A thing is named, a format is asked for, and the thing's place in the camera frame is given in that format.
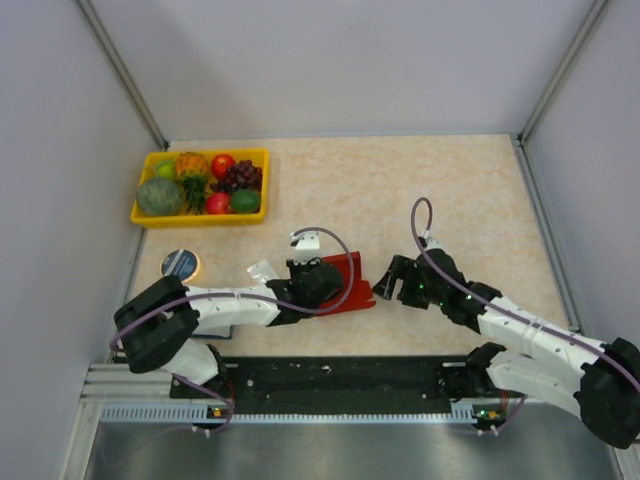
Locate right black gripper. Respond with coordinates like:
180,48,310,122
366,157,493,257
372,255,446,310

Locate small clear plastic bag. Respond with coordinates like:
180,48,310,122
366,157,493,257
247,260,280,284

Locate red paper box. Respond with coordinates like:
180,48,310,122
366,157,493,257
320,251,376,316

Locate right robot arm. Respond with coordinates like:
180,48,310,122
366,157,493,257
373,247,639,449

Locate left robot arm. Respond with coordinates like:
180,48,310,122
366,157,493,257
114,260,345,399

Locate green lime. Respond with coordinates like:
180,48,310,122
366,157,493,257
230,189,261,215

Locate red apple bottom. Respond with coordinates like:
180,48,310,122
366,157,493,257
205,192,232,215

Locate red apple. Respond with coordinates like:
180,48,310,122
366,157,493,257
205,192,232,215
211,153,236,180

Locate purple grapes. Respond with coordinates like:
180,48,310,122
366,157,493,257
210,160,263,195

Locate yellow plastic tray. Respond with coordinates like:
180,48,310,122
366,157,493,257
130,148,269,228

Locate red apple top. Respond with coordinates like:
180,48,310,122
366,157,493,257
211,153,236,180

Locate orange pineapple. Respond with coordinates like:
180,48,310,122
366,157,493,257
175,152,210,214

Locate green melon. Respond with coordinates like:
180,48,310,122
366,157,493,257
136,177,184,217

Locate green apple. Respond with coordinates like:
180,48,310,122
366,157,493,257
153,159,177,182

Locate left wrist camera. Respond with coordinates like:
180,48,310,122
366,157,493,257
290,230,321,265

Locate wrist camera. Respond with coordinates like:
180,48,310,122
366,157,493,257
290,230,321,265
418,230,444,251

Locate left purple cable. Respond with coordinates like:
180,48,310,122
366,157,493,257
108,227,356,434

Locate purple cable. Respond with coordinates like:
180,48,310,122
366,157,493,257
410,197,640,434
108,227,356,434

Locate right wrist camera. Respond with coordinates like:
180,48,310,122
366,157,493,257
418,230,444,251

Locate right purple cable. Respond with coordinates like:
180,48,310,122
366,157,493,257
410,197,640,434

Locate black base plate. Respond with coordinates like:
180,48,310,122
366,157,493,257
169,354,531,416

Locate grey cable duct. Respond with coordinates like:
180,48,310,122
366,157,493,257
100,403,506,426

